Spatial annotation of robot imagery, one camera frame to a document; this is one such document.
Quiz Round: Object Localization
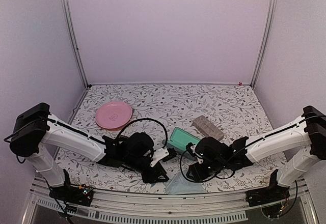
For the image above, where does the black cable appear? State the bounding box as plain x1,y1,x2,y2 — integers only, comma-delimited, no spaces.
179,152,236,183
118,118,169,148

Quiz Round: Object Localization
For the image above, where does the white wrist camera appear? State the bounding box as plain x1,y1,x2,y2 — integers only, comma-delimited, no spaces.
150,148,177,167
186,143,203,164

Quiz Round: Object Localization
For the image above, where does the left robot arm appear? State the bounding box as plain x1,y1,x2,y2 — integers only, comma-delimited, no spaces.
4,103,170,201

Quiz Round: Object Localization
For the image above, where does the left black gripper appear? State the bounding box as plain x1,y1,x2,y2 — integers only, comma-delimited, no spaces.
124,154,169,184

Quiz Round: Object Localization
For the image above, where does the right aluminium frame post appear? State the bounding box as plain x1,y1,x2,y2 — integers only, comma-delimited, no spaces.
250,0,277,90

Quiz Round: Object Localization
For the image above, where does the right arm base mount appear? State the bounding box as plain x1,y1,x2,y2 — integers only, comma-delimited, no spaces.
246,170,290,219

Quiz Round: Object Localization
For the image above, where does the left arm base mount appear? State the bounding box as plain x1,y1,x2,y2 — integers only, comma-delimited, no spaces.
49,170,94,207

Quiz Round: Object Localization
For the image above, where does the pink plate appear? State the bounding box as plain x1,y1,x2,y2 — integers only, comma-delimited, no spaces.
95,101,133,130

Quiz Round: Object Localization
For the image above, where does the grey glasses case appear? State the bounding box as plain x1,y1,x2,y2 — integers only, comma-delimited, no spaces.
192,116,224,141

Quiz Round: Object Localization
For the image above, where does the blue glasses case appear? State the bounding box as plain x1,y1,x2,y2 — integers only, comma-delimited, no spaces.
166,127,200,155

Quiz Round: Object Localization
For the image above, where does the small blue cleaning cloth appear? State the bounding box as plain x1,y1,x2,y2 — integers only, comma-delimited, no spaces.
166,173,206,195

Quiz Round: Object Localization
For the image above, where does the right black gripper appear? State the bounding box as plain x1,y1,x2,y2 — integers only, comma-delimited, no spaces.
186,158,226,182

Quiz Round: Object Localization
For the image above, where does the left black cable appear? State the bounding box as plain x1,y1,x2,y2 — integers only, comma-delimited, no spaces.
118,118,169,148

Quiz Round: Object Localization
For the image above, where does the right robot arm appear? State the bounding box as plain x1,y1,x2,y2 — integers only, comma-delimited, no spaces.
186,106,325,202

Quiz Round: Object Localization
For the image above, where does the left aluminium frame post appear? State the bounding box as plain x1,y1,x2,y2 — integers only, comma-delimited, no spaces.
61,0,89,89

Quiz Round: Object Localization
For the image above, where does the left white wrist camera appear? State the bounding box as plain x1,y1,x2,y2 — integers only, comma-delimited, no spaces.
150,148,177,167

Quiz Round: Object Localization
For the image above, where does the aluminium frame post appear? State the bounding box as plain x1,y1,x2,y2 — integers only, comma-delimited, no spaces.
61,0,89,89
250,0,277,90

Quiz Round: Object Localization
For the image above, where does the front aluminium rail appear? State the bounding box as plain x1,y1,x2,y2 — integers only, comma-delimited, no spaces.
22,177,322,223

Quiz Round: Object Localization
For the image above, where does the right black cable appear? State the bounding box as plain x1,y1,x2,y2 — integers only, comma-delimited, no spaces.
179,152,236,183

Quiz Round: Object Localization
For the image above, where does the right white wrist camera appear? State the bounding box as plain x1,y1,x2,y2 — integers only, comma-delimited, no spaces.
186,143,203,164

